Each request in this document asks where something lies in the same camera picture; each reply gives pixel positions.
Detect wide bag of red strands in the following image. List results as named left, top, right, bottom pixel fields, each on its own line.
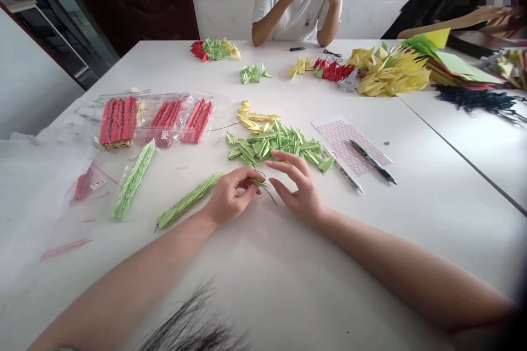
left=88, top=89, right=145, bottom=150

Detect pile of green paper pieces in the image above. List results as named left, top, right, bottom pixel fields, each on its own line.
left=225, top=120, right=335, bottom=175

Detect white pen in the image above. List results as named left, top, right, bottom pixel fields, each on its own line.
left=329, top=152, right=366, bottom=195

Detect small heap of green pieces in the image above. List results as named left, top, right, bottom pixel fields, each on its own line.
left=240, top=63, right=273, bottom=84

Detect stack of coloured paper sheets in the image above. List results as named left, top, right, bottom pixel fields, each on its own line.
left=401, top=27, right=509, bottom=90

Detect dark brown door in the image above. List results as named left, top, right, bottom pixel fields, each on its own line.
left=57, top=0, right=201, bottom=59

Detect mixed red green yellow pile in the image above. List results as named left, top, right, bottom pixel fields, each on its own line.
left=189, top=36, right=242, bottom=63

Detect heap of dark tassels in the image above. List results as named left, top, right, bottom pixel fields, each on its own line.
left=431, top=82, right=527, bottom=126

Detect sheet of red-outlined stickers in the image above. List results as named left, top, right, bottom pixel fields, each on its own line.
left=310, top=114, right=395, bottom=178

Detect grey paper pieces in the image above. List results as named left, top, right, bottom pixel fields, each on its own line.
left=337, top=70, right=361, bottom=92

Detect heap of red pieces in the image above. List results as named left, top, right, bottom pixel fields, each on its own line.
left=312, top=56, right=356, bottom=82

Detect small zip bag red pieces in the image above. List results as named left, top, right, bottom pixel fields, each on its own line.
left=68, top=161, right=121, bottom=208

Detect empty red-striped zip bag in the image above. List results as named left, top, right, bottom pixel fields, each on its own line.
left=39, top=237, right=93, bottom=262

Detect green origami strand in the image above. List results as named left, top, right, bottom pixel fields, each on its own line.
left=154, top=171, right=227, bottom=233
left=110, top=140, right=156, bottom=221

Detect small heap of yellow pieces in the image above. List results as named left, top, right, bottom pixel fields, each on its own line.
left=288, top=56, right=315, bottom=80

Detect pile of yellow paper pieces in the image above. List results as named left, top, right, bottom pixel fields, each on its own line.
left=237, top=100, right=283, bottom=134

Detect black wire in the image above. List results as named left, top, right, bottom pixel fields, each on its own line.
left=250, top=168, right=279, bottom=207

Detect thin black thread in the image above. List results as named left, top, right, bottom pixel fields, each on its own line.
left=204, top=122, right=240, bottom=133

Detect white plastic bag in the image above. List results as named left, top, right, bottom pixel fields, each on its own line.
left=0, top=114, right=104, bottom=269

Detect heap of large yellow origami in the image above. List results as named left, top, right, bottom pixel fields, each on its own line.
left=348, top=43, right=432, bottom=98

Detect person's left hand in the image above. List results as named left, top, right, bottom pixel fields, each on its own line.
left=204, top=168, right=264, bottom=227

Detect person's right hand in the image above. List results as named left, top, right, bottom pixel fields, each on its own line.
left=265, top=151, right=327, bottom=221

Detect black pen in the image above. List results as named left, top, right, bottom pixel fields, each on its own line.
left=349, top=138, right=399, bottom=185

